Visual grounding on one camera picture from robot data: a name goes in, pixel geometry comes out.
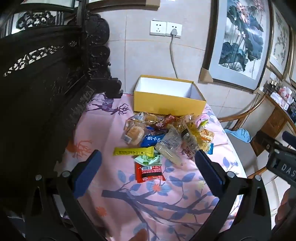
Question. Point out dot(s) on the floral tissue box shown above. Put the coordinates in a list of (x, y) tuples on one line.
[(283, 95)]

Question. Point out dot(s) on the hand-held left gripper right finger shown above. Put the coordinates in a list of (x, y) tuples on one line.
[(208, 171)]

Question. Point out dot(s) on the yellow cardboard box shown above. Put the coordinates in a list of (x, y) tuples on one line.
[(161, 102)]

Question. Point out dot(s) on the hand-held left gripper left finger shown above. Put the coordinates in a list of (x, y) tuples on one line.
[(90, 171)]

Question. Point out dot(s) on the round pastry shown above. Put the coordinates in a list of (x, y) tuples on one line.
[(133, 133)]

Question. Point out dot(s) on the person's right hand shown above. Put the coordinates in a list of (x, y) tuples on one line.
[(286, 204)]

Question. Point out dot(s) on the blue cloth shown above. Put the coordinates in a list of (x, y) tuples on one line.
[(240, 135)]

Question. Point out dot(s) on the person's left hand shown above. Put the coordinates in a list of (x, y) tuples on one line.
[(137, 236)]

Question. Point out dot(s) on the pile of assorted snack packets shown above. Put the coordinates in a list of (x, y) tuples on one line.
[(185, 126)]

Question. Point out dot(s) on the dark carved wooden screen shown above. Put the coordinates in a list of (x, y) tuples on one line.
[(41, 92)]

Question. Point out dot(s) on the white wall socket with plug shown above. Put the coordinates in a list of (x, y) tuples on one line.
[(178, 27)]

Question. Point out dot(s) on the framed flower branch painting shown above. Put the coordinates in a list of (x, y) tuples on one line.
[(279, 44)]

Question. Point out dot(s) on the long yellow bar packet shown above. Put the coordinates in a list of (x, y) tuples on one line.
[(133, 151)]

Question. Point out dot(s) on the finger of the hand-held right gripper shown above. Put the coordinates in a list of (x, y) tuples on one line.
[(290, 138), (268, 142)]

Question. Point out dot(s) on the green candy packet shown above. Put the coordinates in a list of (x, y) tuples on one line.
[(148, 159)]

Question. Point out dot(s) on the blue wafer packet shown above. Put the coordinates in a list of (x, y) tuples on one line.
[(151, 139)]

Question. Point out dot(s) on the wooden side table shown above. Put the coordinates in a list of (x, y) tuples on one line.
[(272, 120)]

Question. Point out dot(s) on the wooden armchair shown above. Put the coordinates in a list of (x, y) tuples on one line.
[(245, 143)]

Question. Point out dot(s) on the clear cracker packet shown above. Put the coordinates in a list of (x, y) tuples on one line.
[(168, 144)]

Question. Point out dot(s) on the red chocolate packet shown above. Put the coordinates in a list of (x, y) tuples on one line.
[(150, 172)]

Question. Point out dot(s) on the gold framed painting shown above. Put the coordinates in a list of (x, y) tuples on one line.
[(293, 58)]

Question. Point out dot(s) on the framed lotus painting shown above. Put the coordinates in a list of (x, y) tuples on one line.
[(240, 39)]

